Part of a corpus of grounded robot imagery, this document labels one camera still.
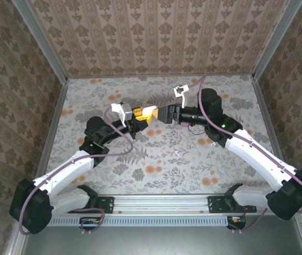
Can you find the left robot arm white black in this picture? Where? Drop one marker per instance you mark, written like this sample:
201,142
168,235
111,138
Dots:
68,170

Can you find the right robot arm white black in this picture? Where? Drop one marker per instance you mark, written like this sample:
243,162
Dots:
254,154

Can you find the floral patterned table cover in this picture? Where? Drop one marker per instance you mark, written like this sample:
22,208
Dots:
166,170

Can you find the black wiring junction box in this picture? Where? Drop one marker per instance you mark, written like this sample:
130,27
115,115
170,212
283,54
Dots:
88,224
237,221

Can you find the grey metal shelf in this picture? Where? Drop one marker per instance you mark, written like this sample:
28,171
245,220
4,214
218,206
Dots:
166,241

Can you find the aluminium side rail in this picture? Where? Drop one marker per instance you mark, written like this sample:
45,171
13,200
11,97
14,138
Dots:
53,125
269,119

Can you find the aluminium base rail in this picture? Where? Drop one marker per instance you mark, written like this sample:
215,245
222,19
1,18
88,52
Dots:
161,204

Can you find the aluminium frame post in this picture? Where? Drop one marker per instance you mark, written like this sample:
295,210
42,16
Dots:
40,42
274,40

